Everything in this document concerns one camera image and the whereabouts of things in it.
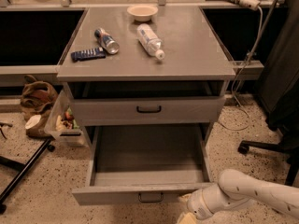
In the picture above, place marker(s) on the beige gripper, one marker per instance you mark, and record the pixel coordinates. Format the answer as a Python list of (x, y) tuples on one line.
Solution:
[(196, 204)]

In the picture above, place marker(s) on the blue snack packet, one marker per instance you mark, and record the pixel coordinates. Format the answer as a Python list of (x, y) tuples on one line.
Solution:
[(88, 54)]

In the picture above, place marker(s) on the grey drawer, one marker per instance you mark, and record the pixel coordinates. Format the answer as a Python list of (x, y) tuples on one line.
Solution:
[(95, 112), (145, 164)]

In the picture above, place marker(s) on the silver blue soda can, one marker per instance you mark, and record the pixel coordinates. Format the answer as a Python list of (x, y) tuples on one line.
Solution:
[(106, 41)]

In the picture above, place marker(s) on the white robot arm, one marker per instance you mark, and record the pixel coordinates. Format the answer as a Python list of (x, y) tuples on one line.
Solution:
[(235, 190)]

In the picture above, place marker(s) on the clear plastic water bottle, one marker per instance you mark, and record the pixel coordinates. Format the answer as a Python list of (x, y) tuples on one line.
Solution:
[(151, 43)]

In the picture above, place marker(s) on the white bowl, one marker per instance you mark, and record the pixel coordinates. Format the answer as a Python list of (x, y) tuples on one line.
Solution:
[(142, 13)]

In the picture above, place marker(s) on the brown paper bag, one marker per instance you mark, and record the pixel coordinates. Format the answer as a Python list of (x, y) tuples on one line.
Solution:
[(37, 100)]

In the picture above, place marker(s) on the black stand leg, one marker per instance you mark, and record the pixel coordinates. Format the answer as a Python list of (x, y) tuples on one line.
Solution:
[(22, 169)]

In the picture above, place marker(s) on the grey drawer cabinet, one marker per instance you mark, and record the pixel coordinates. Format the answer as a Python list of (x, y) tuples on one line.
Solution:
[(194, 64)]

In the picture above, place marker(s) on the black office chair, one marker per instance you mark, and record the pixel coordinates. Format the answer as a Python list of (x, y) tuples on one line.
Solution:
[(278, 91)]

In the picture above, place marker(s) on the grey top drawer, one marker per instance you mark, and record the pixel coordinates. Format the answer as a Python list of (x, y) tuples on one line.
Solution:
[(95, 112)]

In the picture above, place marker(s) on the clear plastic storage bin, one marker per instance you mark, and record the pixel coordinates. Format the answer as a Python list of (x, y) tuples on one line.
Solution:
[(61, 124)]

